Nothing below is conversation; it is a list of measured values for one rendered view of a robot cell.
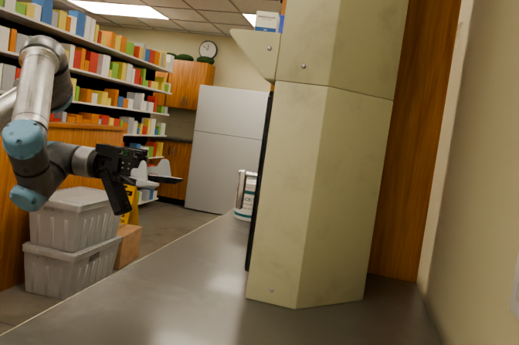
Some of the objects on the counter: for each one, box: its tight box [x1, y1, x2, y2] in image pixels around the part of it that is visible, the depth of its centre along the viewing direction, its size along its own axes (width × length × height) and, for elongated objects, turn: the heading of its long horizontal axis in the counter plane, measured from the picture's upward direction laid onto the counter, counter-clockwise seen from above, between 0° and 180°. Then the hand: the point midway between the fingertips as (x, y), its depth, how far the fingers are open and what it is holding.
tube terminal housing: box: [246, 0, 413, 309], centre depth 103 cm, size 25×32×77 cm
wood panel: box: [270, 0, 469, 282], centre depth 123 cm, size 49×3×140 cm
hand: (170, 185), depth 101 cm, fingers open, 12 cm apart
